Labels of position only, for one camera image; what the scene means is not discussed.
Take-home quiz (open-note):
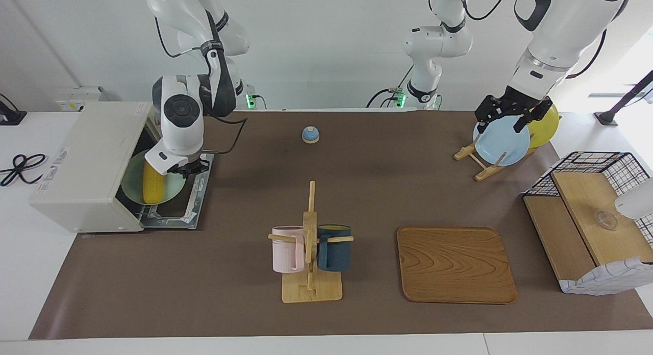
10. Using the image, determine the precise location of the glass oven door with handle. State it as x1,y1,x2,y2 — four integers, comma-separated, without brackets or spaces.
139,151,215,230

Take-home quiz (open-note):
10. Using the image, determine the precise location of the yellow corn cob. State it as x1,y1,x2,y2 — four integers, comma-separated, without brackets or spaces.
142,160,166,205

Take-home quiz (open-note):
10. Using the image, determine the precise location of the pale green plate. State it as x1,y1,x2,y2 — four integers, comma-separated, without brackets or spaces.
121,150,187,206

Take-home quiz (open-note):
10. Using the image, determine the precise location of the white toaster oven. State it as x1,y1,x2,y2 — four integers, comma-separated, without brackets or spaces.
29,101,166,233

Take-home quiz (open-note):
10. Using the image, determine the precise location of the yellow plate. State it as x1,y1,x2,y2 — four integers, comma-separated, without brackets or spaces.
525,103,560,149

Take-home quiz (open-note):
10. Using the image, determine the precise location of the light blue plate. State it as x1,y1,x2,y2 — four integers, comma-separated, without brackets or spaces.
472,114,531,167

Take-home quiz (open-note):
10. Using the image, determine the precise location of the wooden plate rack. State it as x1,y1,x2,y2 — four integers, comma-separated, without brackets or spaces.
454,118,563,182

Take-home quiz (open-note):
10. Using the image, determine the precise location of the brown table mat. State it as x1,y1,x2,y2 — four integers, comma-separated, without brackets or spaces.
28,109,653,340

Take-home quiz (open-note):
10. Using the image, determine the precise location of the pink mug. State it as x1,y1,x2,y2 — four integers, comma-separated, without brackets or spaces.
271,225,307,273

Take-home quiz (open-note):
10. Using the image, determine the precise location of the small clear glass cup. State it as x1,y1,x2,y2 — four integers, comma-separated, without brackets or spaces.
594,210,619,231

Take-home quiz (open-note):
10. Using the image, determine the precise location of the blurry white object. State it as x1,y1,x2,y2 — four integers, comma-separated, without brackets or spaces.
614,176,653,221

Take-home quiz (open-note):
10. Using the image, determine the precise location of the wooden serving tray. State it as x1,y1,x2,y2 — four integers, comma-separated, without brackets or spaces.
397,226,518,305

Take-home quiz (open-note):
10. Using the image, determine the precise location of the dark blue mug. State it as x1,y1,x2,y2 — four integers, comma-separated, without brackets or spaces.
316,224,353,272

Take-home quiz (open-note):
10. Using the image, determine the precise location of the wooden mug tree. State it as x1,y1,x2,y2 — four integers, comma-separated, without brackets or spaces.
268,181,354,303

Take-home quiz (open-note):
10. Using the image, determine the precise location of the black clamp base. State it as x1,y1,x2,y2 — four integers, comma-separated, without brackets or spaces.
0,93,27,126

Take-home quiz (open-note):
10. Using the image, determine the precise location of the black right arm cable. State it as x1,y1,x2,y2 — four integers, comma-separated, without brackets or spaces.
155,11,248,155

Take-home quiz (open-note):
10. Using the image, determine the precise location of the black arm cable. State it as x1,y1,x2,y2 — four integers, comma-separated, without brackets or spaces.
462,0,609,80
155,11,248,155

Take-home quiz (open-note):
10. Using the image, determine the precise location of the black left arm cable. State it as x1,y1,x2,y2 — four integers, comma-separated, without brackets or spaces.
462,0,609,80

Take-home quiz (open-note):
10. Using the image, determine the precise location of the black left base cable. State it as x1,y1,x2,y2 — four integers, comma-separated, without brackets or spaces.
365,64,415,109

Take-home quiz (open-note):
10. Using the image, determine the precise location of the black wire basket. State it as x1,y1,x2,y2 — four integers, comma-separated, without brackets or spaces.
523,161,653,296
525,151,653,243

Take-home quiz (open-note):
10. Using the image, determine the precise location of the white wall box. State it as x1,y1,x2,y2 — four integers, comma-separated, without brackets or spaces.
54,86,110,112

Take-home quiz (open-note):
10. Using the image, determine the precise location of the coiled black cable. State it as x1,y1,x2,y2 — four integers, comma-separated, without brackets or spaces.
0,154,47,187

